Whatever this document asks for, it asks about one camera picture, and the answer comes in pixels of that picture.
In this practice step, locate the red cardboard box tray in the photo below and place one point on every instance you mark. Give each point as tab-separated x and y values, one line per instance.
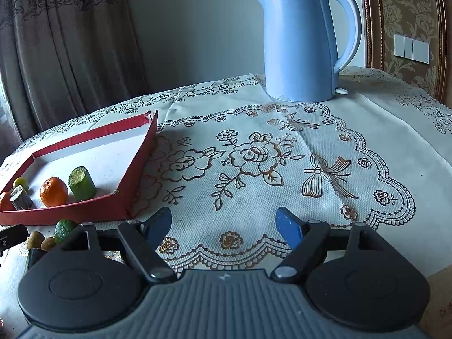
137	176

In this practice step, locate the white light switch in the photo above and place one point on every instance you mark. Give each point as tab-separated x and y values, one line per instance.
411	49

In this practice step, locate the small brown fruit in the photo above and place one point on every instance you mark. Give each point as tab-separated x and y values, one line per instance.
34	241
48	244

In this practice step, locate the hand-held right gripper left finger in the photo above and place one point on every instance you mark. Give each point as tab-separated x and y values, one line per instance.
159	225

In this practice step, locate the green persimmon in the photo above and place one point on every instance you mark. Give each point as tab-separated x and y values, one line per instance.
20	183

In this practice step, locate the large orange mandarin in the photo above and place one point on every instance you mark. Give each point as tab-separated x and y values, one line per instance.
53	192

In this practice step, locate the floral lace table mat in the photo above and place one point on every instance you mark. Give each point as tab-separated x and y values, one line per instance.
247	183

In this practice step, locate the small orange mandarin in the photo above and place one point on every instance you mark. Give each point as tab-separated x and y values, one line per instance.
4	202

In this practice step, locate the brown patterned curtain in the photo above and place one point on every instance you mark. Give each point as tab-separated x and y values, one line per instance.
70	42

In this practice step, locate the light blue electric kettle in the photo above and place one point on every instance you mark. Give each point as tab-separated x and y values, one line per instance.
300	42

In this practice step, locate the green sugarcane piece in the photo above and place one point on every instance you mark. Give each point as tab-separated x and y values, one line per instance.
83	183

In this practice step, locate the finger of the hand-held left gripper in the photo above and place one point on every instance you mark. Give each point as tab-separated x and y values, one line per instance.
12	238

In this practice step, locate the green lime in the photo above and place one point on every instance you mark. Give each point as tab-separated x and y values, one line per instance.
65	230

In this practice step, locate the white embroidered tablecloth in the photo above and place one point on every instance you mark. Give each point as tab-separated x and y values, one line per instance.
388	113

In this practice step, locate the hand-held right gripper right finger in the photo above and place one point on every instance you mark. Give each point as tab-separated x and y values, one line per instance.
289	227

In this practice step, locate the gold framed patterned wall panel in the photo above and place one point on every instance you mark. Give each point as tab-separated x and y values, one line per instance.
406	7

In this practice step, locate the dark sugarcane piece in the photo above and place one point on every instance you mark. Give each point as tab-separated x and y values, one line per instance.
33	258

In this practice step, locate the brown cardboard box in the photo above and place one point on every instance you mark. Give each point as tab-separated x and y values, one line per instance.
441	307

